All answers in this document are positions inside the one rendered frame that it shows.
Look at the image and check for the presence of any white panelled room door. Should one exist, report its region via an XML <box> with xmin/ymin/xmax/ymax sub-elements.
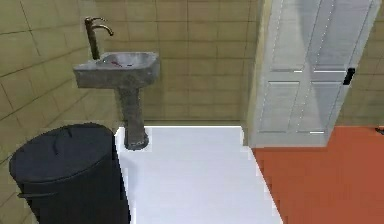
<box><xmin>248</xmin><ymin>0</ymin><xmax>383</xmax><ymax>149</ymax></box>

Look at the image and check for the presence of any grey stone pedestal sink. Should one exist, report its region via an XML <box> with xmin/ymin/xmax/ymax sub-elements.
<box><xmin>72</xmin><ymin>51</ymin><xmax>161</xmax><ymax>151</ymax></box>

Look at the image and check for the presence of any bronze sink faucet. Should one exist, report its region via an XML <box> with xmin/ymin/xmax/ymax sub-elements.
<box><xmin>83</xmin><ymin>16</ymin><xmax>115</xmax><ymax>61</ymax></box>

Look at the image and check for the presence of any black round trash bin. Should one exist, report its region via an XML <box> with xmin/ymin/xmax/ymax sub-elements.
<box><xmin>8</xmin><ymin>122</ymin><xmax>132</xmax><ymax>224</ymax></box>

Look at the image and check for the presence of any black door handle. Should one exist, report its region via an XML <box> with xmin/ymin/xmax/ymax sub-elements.
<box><xmin>343</xmin><ymin>67</ymin><xmax>356</xmax><ymax>86</ymax></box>

